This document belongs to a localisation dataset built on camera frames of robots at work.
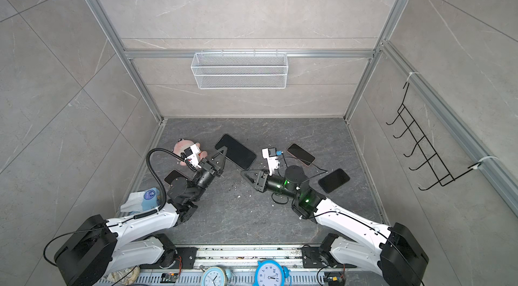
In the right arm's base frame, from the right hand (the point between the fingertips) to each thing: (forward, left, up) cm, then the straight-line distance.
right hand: (244, 175), depth 66 cm
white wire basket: (+58, +5, +4) cm, 58 cm away
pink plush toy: (+28, +33, -18) cm, 47 cm away
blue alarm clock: (-25, -8, -24) cm, 36 cm away
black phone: (+8, +3, +3) cm, 9 cm away
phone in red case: (+26, -26, -27) cm, 46 cm away
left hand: (+7, +5, +6) cm, 11 cm away
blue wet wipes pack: (-1, +47, -21) cm, 51 cm away
